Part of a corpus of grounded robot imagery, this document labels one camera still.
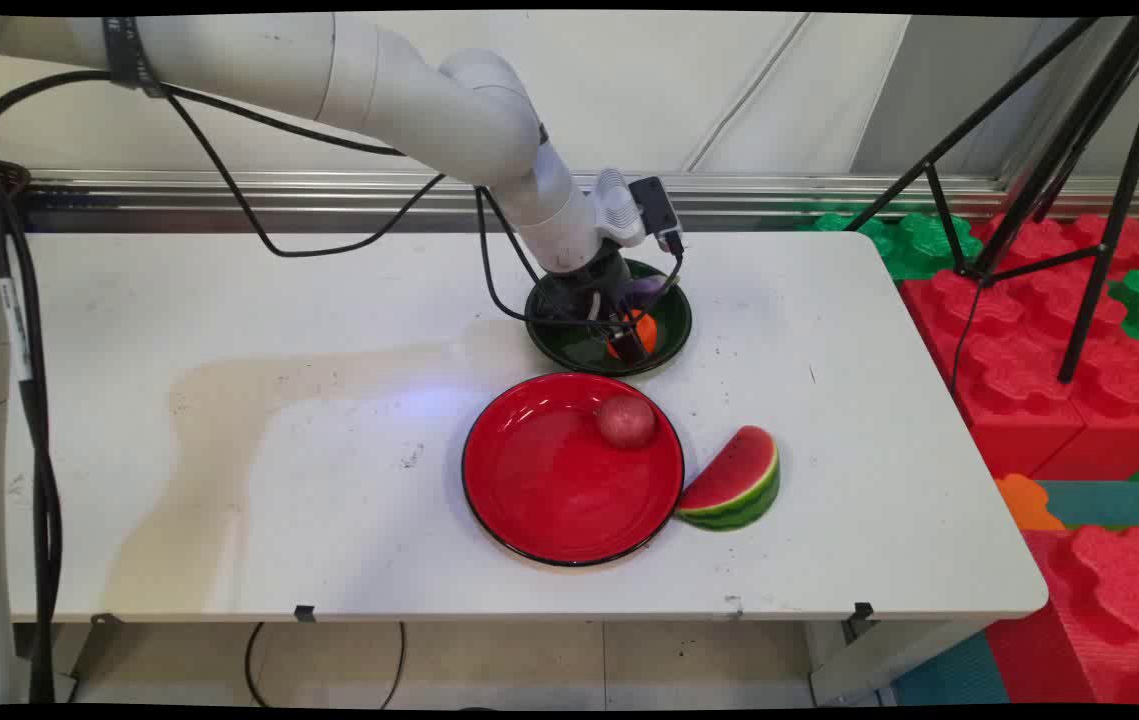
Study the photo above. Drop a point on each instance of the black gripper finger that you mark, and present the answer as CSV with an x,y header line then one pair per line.
x,y
633,346
621,304

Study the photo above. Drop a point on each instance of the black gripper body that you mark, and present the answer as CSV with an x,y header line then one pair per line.
x,y
597,280

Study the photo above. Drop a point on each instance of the purple toy eggplant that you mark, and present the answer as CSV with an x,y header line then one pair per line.
x,y
651,291

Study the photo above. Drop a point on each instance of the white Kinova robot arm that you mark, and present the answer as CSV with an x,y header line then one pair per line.
x,y
399,90

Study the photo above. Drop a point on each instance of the orange toy fruit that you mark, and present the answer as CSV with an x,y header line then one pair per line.
x,y
645,330

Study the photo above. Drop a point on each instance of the dark green round plate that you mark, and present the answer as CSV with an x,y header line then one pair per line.
x,y
664,335

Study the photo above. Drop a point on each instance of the red toy onion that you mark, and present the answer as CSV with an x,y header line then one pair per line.
x,y
626,420

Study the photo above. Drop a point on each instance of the red round plate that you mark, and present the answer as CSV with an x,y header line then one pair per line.
x,y
559,480

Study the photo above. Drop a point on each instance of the toy watermelon slice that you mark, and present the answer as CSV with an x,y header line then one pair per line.
x,y
737,482

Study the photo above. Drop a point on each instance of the white folding table leg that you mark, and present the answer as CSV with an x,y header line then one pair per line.
x,y
879,655

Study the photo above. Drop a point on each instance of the large red foam block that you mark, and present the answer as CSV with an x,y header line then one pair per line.
x,y
1029,350

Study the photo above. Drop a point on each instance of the orange foam piece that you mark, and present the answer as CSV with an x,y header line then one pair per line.
x,y
1027,502

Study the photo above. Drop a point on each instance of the teal foam mat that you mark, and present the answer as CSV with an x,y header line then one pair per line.
x,y
1114,502

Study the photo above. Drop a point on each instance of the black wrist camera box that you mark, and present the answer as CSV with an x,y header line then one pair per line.
x,y
656,208

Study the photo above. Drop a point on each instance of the aluminium wall rail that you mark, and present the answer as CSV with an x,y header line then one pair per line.
x,y
329,188

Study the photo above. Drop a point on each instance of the black camera tripod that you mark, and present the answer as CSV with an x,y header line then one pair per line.
x,y
1059,160

